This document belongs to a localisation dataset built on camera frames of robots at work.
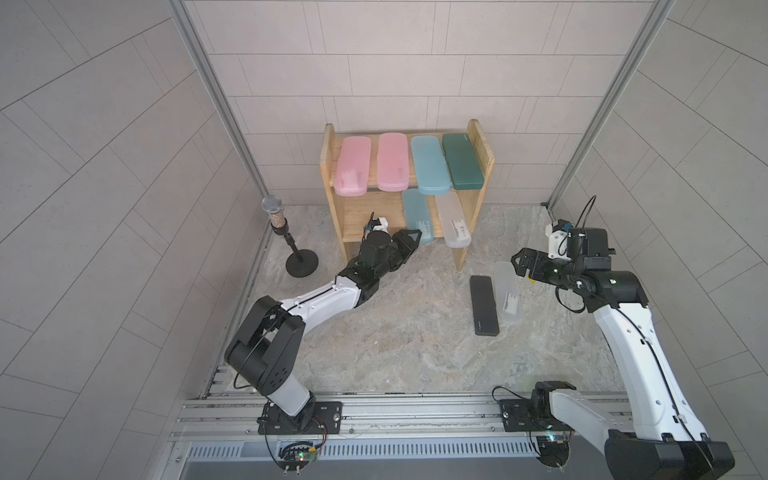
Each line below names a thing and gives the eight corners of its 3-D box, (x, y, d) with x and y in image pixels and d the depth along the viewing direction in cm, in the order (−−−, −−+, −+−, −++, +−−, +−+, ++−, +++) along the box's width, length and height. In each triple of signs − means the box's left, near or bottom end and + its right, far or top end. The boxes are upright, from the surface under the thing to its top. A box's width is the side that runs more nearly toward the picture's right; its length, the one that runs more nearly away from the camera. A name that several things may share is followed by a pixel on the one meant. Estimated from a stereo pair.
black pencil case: (476, 335, 87) (478, 332, 85) (467, 279, 99) (468, 275, 97) (500, 335, 87) (502, 332, 85) (488, 279, 99) (490, 275, 97)
